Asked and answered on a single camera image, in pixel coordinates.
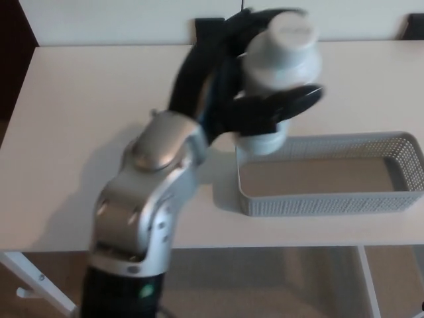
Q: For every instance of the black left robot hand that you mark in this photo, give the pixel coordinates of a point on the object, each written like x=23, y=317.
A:
x=251, y=112

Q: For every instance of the white plastic bottle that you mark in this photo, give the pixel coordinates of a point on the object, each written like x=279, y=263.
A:
x=281, y=63

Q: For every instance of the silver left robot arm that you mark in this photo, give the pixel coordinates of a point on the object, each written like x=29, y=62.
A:
x=145, y=185

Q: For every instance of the white desk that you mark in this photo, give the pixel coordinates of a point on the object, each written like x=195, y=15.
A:
x=83, y=99

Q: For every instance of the grey mesh under-desk net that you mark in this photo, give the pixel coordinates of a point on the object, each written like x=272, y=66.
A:
x=265, y=285

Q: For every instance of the white desk leg peg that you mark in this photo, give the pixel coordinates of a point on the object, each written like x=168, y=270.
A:
x=24, y=293

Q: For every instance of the grey perforated plastic basket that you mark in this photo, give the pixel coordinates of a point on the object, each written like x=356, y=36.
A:
x=331, y=202

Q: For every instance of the white cabinet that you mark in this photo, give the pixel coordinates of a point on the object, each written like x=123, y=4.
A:
x=99, y=20

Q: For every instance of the dark brown door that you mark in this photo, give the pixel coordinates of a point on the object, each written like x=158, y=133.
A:
x=15, y=49

